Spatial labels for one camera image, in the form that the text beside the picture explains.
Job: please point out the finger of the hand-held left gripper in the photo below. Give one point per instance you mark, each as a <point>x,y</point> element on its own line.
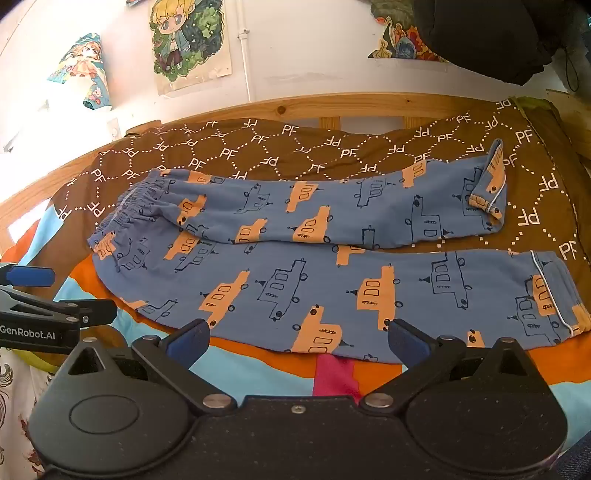
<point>30,276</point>
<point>94,311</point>

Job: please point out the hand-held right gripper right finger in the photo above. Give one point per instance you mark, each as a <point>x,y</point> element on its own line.
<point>407,345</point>

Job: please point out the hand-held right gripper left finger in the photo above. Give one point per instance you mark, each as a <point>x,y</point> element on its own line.
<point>187,345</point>

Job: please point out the blue pants with orange print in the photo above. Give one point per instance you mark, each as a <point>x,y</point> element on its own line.
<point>323,286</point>

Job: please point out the orange and blue striped blanket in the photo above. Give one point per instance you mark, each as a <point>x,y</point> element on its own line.
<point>258,364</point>

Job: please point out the white floral cloth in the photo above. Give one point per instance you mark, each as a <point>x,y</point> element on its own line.
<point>18,406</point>

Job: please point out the dark blue cloth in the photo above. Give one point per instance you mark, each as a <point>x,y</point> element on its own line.
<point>575,464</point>

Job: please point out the brown patterned blanket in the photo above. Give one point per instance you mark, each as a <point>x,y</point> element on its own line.
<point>295,152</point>

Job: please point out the yellow-green pillow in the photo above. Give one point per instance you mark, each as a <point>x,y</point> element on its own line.
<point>535,107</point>

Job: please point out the black hanging garment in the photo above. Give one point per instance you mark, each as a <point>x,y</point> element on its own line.
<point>489,32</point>

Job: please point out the white wall socket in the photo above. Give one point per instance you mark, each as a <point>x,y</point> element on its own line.
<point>113,129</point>

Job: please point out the small cartoon blue wall poster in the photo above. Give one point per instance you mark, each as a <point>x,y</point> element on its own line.
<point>85,69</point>

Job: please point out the wooden bed frame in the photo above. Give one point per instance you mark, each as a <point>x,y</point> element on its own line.
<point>286,110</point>

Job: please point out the cartoon figure green wall poster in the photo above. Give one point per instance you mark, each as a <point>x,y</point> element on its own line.
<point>189,41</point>

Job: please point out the white wall pipe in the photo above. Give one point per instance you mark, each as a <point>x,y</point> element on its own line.
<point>244,50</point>

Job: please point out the orange and yellow wall poster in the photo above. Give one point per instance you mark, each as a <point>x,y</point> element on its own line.
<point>397,44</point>

